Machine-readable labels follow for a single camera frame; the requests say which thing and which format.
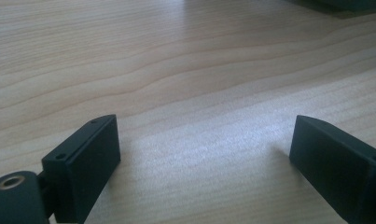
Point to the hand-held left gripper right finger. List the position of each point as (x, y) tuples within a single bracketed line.
[(338, 168)]

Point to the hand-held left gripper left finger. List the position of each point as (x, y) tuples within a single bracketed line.
[(83, 161)]

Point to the dark grey corner shelf rack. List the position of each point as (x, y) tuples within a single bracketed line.
[(347, 5)]

